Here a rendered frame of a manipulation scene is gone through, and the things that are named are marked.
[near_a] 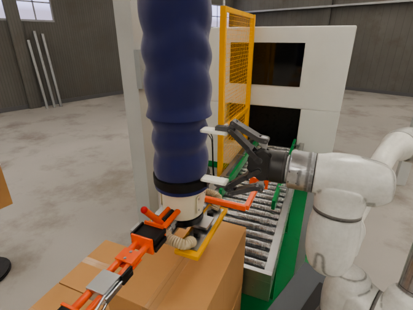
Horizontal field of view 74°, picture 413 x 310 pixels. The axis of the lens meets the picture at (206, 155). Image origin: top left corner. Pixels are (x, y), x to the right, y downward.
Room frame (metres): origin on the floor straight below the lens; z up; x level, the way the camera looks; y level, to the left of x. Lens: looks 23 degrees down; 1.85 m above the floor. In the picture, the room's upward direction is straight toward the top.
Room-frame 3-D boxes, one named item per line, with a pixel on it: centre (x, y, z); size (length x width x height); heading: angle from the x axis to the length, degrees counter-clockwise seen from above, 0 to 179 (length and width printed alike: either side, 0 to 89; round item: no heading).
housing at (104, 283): (0.54, 0.28, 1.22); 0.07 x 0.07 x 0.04; 67
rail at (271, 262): (2.25, -0.80, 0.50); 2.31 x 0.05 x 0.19; 157
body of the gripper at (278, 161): (0.59, -0.14, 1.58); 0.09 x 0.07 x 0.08; 67
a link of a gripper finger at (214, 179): (0.64, -0.02, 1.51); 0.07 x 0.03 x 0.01; 67
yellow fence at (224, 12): (3.10, -0.35, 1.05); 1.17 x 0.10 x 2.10; 157
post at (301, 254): (1.64, -0.74, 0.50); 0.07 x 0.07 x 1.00; 67
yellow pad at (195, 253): (0.94, 0.01, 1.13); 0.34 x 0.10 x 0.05; 157
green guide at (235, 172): (2.81, -0.39, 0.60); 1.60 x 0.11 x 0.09; 157
